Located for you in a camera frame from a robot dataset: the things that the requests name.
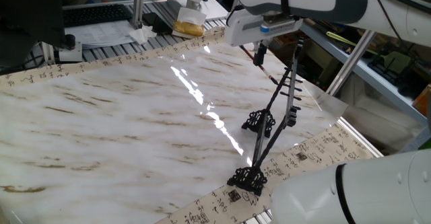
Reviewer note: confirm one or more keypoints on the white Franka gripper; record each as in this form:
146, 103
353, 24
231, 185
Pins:
242, 29

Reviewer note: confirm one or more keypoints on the brown calligraphy brush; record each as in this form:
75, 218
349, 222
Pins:
267, 74

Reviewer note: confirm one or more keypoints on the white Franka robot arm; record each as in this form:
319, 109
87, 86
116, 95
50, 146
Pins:
370, 190

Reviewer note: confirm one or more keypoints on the black carved pen rack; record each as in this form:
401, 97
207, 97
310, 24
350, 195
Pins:
247, 182

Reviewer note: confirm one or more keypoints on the yellow packet white label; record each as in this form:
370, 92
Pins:
188, 27

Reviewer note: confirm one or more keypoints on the yellow green tool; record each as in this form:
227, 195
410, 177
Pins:
340, 38

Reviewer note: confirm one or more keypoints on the white crumpled tissue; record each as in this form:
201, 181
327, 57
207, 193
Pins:
141, 35

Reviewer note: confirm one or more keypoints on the white paper stack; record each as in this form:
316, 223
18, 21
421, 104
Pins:
101, 34

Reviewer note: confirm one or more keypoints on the orange box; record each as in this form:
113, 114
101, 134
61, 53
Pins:
423, 101

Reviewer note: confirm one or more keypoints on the black computer keyboard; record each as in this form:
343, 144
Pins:
94, 15

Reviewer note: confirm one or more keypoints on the glossy marble pattern mat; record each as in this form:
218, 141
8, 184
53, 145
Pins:
101, 143

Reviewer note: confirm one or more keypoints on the green object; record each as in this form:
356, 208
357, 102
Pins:
425, 146

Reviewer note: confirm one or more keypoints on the beige calligraphy paper sheet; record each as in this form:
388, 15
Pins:
50, 72

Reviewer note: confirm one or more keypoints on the silver camera box blue end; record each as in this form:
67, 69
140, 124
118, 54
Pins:
277, 25

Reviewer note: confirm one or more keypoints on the aluminium frame leg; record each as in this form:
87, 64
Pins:
350, 62

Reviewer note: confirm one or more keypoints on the grey shelf rail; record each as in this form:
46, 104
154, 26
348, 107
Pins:
370, 72

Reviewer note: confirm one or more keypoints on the aluminium upright post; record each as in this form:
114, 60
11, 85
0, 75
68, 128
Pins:
138, 2

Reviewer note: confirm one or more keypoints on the grey frame leg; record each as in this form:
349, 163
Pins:
415, 141

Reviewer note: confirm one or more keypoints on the white mount black knob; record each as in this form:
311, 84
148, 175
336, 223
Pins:
70, 54

